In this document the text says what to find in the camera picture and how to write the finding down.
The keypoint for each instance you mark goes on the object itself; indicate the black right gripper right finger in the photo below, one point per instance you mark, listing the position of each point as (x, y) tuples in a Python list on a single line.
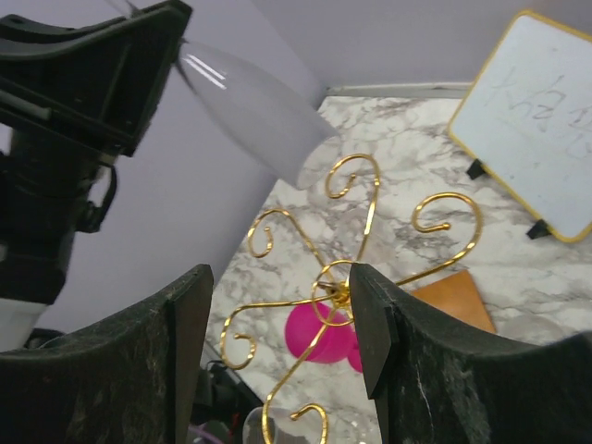
[(435, 379)]

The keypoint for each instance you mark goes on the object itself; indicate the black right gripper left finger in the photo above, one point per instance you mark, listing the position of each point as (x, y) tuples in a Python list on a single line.
[(129, 378)]

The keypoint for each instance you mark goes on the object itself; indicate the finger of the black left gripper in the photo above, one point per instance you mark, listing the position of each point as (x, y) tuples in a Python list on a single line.
[(96, 87)]

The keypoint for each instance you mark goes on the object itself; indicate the clear flute wine glass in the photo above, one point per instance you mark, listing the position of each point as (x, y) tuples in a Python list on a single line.
[(259, 112)]

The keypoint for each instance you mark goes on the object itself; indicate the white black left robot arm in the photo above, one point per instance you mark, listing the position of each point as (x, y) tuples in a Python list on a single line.
[(50, 191)]

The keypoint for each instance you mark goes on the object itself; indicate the wooden rack base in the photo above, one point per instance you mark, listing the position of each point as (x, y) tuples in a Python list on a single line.
[(457, 295)]

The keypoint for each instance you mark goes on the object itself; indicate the yellow plastic goblet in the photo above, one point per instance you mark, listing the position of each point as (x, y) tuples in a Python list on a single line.
[(533, 329)]

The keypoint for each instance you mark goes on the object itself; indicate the gold framed whiteboard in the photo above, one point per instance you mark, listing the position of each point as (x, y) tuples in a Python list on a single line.
[(527, 119)]

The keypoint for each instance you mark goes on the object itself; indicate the gold wire wine glass rack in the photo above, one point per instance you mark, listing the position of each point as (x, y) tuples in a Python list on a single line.
[(336, 291)]

